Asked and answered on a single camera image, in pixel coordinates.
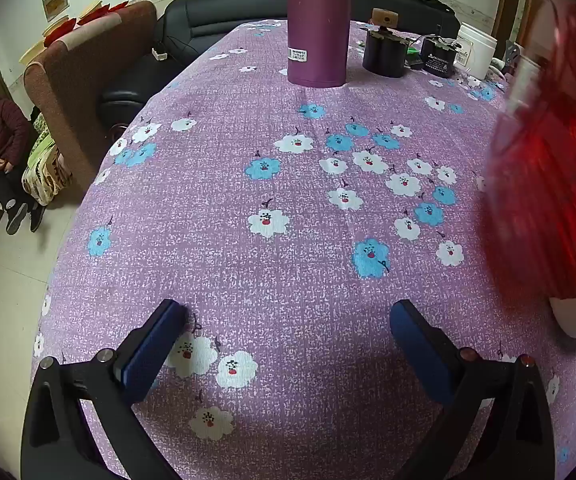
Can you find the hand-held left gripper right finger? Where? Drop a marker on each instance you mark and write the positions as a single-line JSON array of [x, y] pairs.
[[418, 345]]

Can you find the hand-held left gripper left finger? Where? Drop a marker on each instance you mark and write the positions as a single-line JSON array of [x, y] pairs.
[[155, 345]]

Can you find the large red scalloped plate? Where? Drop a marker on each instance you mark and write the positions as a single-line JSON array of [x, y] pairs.
[[543, 185]]

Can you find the purple floral tablecloth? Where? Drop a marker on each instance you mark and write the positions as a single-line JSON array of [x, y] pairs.
[[268, 260]]

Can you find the floral leaf-print blanket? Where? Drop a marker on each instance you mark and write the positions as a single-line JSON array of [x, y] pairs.
[[42, 175]]

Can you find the brown fabric armchair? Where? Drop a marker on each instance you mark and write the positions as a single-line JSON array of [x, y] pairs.
[[82, 85]]

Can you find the black canister with wooden knob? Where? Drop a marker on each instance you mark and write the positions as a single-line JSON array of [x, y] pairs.
[[383, 55]]

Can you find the white plastic jar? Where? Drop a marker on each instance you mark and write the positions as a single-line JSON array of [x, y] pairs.
[[478, 50]]

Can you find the spare red and cream dishes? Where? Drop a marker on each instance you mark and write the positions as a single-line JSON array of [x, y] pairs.
[[60, 27]]

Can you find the black leather sofa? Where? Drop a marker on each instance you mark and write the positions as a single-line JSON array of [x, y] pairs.
[[202, 15]]

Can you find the purple thermos bottle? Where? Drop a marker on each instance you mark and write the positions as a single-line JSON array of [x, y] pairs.
[[318, 20]]

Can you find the small gold picture frame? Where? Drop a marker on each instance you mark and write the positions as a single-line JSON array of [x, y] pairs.
[[54, 2]]

